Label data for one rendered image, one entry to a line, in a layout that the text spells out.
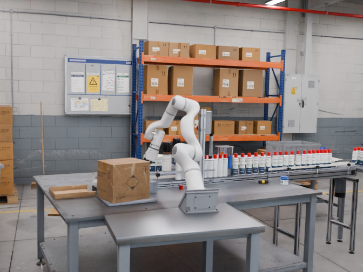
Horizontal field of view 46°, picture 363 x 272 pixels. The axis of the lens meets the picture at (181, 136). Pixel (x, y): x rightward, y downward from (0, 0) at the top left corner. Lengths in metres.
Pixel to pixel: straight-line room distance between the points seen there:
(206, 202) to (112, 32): 5.60
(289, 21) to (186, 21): 2.25
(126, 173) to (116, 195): 0.16
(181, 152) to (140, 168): 0.32
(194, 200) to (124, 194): 0.52
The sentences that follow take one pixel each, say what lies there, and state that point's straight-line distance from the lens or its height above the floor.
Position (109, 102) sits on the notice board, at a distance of 7.83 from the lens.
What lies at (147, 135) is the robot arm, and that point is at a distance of 3.49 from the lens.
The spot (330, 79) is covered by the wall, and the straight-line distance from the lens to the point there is 9.92.
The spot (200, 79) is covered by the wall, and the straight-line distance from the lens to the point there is 8.42.
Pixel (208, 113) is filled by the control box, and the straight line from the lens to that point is 3.54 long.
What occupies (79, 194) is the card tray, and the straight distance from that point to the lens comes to 3.27.
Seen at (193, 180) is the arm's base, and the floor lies 1.03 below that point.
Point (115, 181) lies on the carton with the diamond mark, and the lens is 2.97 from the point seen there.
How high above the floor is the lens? 1.60
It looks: 5 degrees down
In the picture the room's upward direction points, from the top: 1 degrees clockwise
